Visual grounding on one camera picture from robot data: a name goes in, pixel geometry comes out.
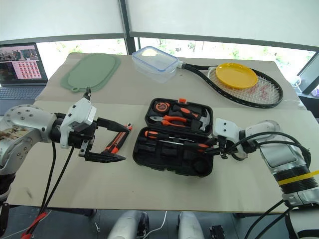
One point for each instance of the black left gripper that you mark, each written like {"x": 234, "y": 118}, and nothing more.
{"x": 79, "y": 135}

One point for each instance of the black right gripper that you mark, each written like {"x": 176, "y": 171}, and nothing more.
{"x": 223, "y": 147}

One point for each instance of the orange black utility knife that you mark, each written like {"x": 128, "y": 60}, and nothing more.
{"x": 115, "y": 145}

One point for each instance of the orange black screwdriver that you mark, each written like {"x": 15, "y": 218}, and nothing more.
{"x": 197, "y": 146}
{"x": 152, "y": 134}

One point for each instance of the black plastic tool case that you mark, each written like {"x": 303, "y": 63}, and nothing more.
{"x": 174, "y": 161}

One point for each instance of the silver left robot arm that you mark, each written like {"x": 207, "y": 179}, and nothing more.
{"x": 25, "y": 119}

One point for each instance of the claw hammer orange grip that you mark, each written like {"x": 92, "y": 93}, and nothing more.
{"x": 189, "y": 113}

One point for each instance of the beige cardboard sheet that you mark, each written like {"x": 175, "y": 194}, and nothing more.
{"x": 99, "y": 184}
{"x": 139, "y": 92}

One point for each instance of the orange black tape measure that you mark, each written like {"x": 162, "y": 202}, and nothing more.
{"x": 161, "y": 106}

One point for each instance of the green silicone mat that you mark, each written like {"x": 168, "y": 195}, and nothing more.
{"x": 92, "y": 72}

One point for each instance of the yellow plastic plate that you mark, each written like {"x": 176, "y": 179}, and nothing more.
{"x": 235, "y": 74}

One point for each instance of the black tennis racket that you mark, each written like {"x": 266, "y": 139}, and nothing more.
{"x": 197, "y": 71}

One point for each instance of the grey rounded shape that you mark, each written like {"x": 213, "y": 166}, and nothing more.
{"x": 127, "y": 226}
{"x": 190, "y": 226}

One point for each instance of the small black box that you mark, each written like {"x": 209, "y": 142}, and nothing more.
{"x": 217, "y": 232}

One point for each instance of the clear container blue lid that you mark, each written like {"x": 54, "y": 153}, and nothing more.
{"x": 154, "y": 62}

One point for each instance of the white mug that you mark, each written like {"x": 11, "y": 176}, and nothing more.
{"x": 297, "y": 81}

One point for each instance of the red tape wrap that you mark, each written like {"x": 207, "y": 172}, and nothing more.
{"x": 33, "y": 226}

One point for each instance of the grey laptop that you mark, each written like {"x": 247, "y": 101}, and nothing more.
{"x": 22, "y": 64}

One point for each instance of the small purple item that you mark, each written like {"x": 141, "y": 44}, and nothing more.
{"x": 316, "y": 93}

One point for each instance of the black monitor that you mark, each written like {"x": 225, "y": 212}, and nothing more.
{"x": 310, "y": 74}

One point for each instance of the white roller blind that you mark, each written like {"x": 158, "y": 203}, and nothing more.
{"x": 224, "y": 17}
{"x": 62, "y": 17}

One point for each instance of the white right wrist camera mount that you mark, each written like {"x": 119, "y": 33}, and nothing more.
{"x": 225, "y": 127}

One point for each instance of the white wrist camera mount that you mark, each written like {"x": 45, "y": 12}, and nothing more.
{"x": 225, "y": 127}
{"x": 77, "y": 112}

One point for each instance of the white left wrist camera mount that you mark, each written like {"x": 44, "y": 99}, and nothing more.
{"x": 77, "y": 112}

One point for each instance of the dark window frame post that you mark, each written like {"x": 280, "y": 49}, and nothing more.
{"x": 127, "y": 25}

